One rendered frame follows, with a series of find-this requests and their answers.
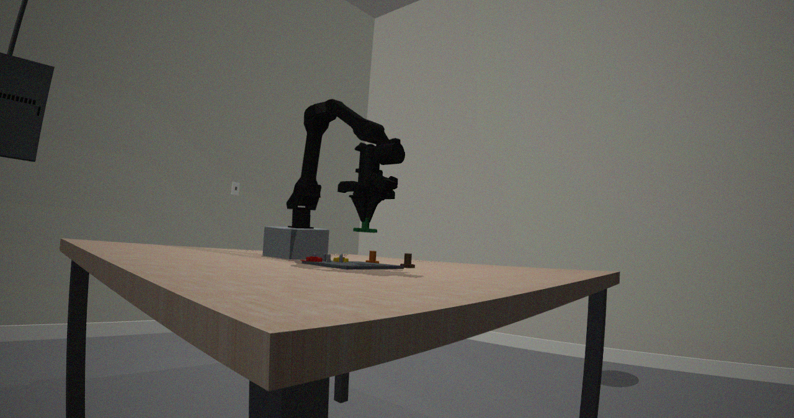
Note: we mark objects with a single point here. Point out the orange gear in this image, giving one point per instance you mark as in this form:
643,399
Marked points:
372,257

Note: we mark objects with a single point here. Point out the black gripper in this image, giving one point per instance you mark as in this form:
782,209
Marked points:
365,197

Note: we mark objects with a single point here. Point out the green gear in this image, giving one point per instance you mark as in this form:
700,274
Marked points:
365,227

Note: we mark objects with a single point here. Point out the brown gear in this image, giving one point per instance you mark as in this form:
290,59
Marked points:
407,261

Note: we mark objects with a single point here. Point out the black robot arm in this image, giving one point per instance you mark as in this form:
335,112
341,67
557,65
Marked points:
316,120

